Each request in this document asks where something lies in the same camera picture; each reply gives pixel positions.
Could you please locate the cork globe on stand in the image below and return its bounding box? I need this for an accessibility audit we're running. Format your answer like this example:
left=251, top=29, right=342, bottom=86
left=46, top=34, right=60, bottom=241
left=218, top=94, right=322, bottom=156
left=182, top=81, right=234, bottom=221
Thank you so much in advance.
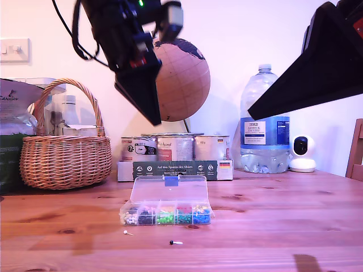
left=153, top=38, right=211, bottom=137

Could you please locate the large clear water bottle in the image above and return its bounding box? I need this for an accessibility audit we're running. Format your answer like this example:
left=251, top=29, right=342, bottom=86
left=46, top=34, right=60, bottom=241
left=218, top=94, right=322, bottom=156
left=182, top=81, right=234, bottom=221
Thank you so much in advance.
left=240, top=63, right=292, bottom=174

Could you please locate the tin can red label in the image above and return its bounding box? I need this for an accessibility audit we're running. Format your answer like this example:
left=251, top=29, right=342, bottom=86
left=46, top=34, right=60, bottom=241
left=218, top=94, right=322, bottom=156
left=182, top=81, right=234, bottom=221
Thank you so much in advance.
left=157, top=135, right=195, bottom=162

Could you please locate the tin can black label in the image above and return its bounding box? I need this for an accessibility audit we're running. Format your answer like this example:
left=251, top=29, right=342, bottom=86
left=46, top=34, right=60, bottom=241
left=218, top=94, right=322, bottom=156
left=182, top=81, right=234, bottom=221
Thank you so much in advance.
left=121, top=136, right=158, bottom=163

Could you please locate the wooden chair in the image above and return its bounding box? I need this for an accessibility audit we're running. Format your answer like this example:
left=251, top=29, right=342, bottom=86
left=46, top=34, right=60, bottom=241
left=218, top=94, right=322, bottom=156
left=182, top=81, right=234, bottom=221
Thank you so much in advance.
left=345, top=118, right=363, bottom=182

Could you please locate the white paper packet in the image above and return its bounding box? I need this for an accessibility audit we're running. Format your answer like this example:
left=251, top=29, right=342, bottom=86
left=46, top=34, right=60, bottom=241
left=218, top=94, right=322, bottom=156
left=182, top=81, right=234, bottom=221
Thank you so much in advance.
left=62, top=124, right=99, bottom=137

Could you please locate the white plastic bottle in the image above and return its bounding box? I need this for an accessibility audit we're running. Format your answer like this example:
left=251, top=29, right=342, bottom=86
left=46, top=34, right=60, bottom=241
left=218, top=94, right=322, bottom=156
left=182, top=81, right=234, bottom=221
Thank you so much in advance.
left=58, top=95, right=77, bottom=127

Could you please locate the tin can white label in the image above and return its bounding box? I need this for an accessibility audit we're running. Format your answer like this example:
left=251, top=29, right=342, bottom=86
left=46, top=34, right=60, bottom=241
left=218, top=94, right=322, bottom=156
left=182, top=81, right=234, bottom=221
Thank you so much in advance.
left=193, top=135, right=231, bottom=162

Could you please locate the green cardboard can tray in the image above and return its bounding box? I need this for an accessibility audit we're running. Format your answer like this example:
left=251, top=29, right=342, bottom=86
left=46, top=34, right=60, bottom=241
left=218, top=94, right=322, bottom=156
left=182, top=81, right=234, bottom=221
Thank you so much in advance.
left=117, top=160, right=235, bottom=182

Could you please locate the clear foil pouch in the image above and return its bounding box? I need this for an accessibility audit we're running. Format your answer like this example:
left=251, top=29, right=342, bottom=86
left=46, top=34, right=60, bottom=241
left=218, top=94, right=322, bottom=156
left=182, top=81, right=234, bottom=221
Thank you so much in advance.
left=42, top=83, right=66, bottom=136

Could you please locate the clear plastic pin box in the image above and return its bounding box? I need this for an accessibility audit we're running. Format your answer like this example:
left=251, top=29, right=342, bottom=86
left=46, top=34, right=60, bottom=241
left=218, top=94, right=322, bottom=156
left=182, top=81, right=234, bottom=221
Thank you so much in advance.
left=119, top=175, right=215, bottom=227

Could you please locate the green pin heap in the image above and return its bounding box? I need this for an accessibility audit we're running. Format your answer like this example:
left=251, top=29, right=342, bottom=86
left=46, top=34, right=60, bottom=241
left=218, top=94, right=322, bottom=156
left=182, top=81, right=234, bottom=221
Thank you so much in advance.
left=156, top=212, right=176, bottom=226

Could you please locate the black pin heap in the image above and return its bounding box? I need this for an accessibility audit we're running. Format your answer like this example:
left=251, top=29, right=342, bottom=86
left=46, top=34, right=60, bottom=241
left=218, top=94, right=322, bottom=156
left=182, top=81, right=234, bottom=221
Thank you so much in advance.
left=138, top=212, right=157, bottom=227

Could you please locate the teal pin heap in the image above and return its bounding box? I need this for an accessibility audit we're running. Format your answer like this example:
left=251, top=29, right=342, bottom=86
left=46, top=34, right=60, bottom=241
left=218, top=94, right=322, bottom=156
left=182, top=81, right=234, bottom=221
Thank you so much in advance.
left=177, top=214, right=194, bottom=226

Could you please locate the white pin heap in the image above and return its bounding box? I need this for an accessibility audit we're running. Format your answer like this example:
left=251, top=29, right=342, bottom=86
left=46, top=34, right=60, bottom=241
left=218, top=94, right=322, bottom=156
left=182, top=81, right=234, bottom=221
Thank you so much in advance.
left=120, top=212, right=139, bottom=227

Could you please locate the white green pet food bag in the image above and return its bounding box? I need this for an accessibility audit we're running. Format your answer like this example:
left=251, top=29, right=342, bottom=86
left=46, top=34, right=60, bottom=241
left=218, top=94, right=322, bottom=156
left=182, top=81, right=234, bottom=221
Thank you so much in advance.
left=0, top=78, right=43, bottom=196

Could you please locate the light blue pin heap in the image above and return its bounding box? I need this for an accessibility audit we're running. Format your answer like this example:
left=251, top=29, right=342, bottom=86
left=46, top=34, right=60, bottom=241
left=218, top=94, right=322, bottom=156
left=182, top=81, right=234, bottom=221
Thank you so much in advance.
left=193, top=212, right=212, bottom=226

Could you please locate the small white round camera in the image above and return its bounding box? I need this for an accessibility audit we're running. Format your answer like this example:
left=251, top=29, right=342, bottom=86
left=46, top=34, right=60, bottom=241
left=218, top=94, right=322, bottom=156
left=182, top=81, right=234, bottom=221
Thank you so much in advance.
left=289, top=135, right=317, bottom=173

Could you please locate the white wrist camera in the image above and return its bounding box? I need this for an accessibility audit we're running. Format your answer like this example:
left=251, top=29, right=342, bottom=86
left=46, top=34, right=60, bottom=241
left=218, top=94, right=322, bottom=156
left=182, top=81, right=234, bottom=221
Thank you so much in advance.
left=154, top=0, right=184, bottom=44

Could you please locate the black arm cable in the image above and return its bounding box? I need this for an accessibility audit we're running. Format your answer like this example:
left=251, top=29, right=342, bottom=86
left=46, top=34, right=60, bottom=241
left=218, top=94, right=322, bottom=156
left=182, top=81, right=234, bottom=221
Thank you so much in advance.
left=52, top=0, right=110, bottom=69

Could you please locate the wicker basket with handle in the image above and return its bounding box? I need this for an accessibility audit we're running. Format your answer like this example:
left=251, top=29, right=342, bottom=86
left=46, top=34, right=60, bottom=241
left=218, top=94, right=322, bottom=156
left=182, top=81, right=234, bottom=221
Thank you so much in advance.
left=19, top=78, right=113, bottom=190

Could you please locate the white wall light switch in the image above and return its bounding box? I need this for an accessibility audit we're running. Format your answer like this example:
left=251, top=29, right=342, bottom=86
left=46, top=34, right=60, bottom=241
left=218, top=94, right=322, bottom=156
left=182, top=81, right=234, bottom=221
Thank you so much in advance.
left=0, top=38, right=31, bottom=65

